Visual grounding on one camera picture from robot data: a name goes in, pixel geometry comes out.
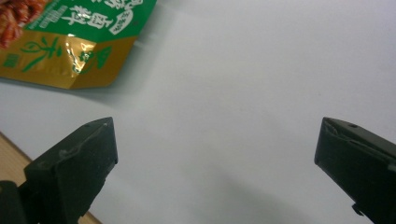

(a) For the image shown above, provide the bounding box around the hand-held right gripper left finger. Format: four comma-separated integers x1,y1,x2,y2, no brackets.
18,117,119,224

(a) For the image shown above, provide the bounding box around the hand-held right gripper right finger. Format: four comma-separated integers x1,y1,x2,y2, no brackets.
314,117,396,224

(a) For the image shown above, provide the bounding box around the green and gold snack packet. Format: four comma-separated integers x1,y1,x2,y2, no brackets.
0,0,159,91

